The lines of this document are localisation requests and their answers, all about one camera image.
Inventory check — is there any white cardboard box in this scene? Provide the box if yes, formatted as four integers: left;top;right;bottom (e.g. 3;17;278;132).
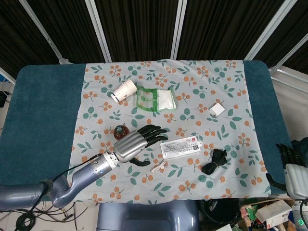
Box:
255;199;293;228

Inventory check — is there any small white wrapper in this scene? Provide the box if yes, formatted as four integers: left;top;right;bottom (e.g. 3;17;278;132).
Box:
150;161;168;173

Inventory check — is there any green clear zip bag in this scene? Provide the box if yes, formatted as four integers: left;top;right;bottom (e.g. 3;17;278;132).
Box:
135;83;178;113

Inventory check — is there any black device with cable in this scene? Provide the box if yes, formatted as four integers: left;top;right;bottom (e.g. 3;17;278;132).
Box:
0;90;10;108

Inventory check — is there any tangle of floor cables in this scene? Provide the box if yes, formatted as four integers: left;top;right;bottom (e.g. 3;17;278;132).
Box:
0;201;97;231

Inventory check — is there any aluminium partition post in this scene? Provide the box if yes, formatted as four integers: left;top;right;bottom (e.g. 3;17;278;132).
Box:
18;0;70;64
171;0;188;60
243;0;293;61
268;33;308;73
84;0;113;63

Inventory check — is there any white paper cup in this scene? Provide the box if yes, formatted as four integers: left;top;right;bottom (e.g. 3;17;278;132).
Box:
110;78;138;103

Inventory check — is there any person in dark clothes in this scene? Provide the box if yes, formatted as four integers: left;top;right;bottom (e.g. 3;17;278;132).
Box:
291;138;308;159

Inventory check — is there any brown cardboard box of clutter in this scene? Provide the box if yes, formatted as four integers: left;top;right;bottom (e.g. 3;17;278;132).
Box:
237;197;297;231

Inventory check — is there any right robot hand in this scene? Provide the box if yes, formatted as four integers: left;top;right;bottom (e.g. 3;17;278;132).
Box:
265;143;308;200

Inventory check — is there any black ribbed partition panel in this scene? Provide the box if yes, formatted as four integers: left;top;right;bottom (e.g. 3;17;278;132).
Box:
177;0;286;61
95;0;180;62
252;0;308;68
0;0;61;77
26;0;108;64

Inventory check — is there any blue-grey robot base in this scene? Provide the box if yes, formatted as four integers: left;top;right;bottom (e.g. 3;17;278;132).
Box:
97;201;200;231

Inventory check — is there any black trash bin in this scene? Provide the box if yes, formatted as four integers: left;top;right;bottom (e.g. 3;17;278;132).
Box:
198;198;241;227

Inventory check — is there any black strap bundle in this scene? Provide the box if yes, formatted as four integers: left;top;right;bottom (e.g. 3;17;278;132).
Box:
201;148;228;175

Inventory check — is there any teal table cover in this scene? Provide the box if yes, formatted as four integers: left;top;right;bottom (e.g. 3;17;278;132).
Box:
0;60;295;203

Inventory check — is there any brown tea plastic bottle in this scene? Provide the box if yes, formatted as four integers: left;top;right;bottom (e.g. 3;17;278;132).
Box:
113;125;131;143

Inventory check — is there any black coiled cable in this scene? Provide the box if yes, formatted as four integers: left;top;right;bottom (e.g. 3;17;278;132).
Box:
15;211;37;231

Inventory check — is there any white packaged card item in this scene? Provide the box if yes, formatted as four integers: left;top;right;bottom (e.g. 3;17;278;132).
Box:
160;136;202;160

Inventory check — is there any floral tablecloth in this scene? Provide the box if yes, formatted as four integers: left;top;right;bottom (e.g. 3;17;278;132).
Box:
64;59;272;205

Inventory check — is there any white charger adapter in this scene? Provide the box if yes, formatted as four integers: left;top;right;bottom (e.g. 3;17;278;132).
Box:
208;103;226;118

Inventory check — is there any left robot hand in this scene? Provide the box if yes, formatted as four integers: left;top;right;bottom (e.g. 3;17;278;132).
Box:
113;124;169;167

